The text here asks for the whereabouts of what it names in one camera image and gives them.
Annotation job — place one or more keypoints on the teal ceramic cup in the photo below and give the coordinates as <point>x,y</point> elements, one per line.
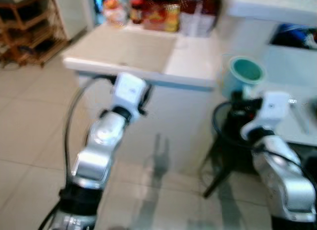
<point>242,74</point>

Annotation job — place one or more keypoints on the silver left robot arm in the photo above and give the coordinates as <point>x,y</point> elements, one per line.
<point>99,150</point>

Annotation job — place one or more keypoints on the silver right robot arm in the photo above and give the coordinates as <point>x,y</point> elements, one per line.
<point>282,175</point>

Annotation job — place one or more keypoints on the white low counter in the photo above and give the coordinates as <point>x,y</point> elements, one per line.
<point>143,54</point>

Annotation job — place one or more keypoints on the black chair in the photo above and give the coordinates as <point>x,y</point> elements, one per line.
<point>230,150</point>

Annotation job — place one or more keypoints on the blue black bag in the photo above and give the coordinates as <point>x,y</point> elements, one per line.
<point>294,37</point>

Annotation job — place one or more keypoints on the large red yellow jar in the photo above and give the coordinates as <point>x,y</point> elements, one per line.
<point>162,14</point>

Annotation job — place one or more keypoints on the small dark red jar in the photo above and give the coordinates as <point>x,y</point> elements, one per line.
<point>136,12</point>

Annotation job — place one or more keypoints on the orange snack bag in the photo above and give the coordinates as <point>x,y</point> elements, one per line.
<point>115,9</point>

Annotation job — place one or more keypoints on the white dark red bottle pack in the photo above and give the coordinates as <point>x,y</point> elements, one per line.
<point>198,17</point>

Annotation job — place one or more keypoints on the brown wooden rack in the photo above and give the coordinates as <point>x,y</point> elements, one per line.
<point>29,31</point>

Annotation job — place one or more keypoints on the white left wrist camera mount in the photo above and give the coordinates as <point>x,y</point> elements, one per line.
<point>128,91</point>

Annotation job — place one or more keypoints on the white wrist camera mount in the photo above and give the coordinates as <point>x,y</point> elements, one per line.
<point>128,91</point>
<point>270,111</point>

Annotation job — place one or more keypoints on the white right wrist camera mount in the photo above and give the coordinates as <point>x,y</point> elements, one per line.
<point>270,111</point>

